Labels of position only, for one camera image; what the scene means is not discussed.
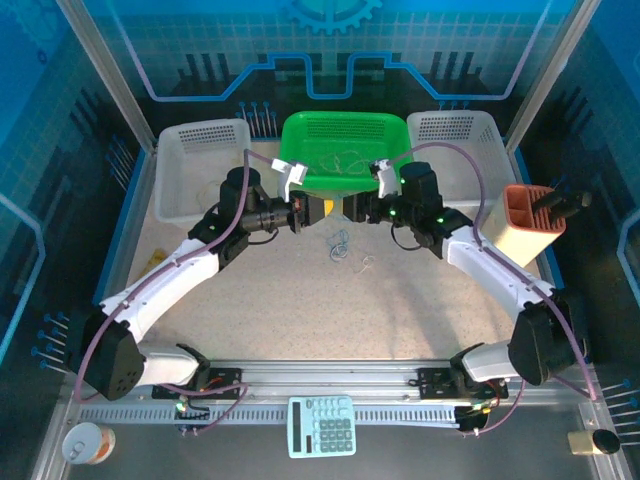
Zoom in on pile of rubber bands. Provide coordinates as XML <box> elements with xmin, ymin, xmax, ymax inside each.
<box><xmin>317</xmin><ymin>150</ymin><xmax>344</xmax><ymax>176</ymax></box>

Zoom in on green plastic basket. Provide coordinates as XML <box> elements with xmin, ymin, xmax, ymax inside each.
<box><xmin>277</xmin><ymin>110</ymin><xmax>413</xmax><ymax>194</ymax></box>

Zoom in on white plastic basket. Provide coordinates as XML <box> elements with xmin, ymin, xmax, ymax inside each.
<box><xmin>153</xmin><ymin>118</ymin><xmax>254</xmax><ymax>226</ymax></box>
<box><xmin>406</xmin><ymin>110</ymin><xmax>521</xmax><ymax>211</ymax></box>

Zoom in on beige holder with orange rim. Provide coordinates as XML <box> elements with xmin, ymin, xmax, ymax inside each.
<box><xmin>484</xmin><ymin>183</ymin><xmax>568</xmax><ymax>269</ymax></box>

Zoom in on light blue calculator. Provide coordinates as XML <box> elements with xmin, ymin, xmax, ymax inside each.
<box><xmin>286</xmin><ymin>394</ymin><xmax>358</xmax><ymax>459</ymax></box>

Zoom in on tin can with orange label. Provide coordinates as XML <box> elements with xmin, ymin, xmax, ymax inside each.
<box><xmin>61</xmin><ymin>421</ymin><xmax>117</xmax><ymax>466</ymax></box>

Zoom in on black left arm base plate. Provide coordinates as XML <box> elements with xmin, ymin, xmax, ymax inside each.
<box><xmin>151</xmin><ymin>366</ymin><xmax>244</xmax><ymax>401</ymax></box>

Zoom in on aluminium rail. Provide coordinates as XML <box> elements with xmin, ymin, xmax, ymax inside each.
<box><xmin>64</xmin><ymin>358</ymin><xmax>601</xmax><ymax>404</ymax></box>

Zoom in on aluminium frame post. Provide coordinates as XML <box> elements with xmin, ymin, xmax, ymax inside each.
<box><xmin>55</xmin><ymin>0</ymin><xmax>157</xmax><ymax>154</ymax></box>
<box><xmin>503</xmin><ymin>0</ymin><xmax>596</xmax><ymax>150</ymax></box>

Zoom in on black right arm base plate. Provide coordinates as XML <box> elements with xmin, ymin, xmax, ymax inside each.
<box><xmin>417</xmin><ymin>366</ymin><xmax>510</xmax><ymax>401</ymax></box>

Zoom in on grey slotted cable duct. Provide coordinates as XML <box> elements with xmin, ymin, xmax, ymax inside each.
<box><xmin>79</xmin><ymin>405</ymin><xmax>461</xmax><ymax>427</ymax></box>

